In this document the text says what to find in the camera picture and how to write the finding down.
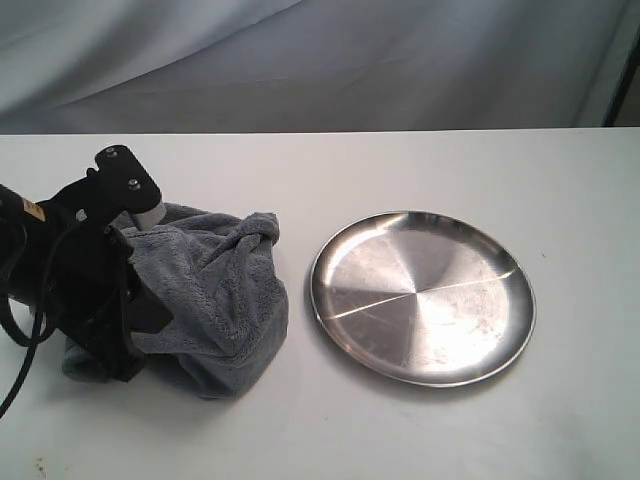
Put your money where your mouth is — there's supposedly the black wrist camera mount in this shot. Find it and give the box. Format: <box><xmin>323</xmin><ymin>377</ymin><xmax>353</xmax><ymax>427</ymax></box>
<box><xmin>87</xmin><ymin>145</ymin><xmax>166</xmax><ymax>231</ymax></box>

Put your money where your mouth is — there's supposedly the grey microfibre cloth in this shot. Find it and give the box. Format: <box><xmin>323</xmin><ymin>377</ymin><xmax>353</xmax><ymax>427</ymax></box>
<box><xmin>60</xmin><ymin>201</ymin><xmax>292</xmax><ymax>401</ymax></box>

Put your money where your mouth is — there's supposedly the grey backdrop curtain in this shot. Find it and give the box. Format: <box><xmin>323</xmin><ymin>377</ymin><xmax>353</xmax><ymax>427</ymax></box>
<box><xmin>1</xmin><ymin>1</ymin><xmax>639</xmax><ymax>134</ymax></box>

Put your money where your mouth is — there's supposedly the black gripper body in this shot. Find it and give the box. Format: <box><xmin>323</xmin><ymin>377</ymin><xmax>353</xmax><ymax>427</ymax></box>
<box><xmin>45</xmin><ymin>172</ymin><xmax>144</xmax><ymax>381</ymax></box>

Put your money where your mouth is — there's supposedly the round stainless steel plate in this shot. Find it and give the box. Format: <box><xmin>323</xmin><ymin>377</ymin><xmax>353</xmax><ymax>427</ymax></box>
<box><xmin>308</xmin><ymin>211</ymin><xmax>536</xmax><ymax>388</ymax></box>

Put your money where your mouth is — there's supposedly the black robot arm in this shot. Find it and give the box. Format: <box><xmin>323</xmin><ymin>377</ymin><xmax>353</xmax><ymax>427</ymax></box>
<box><xmin>1</xmin><ymin>171</ymin><xmax>173</xmax><ymax>381</ymax></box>

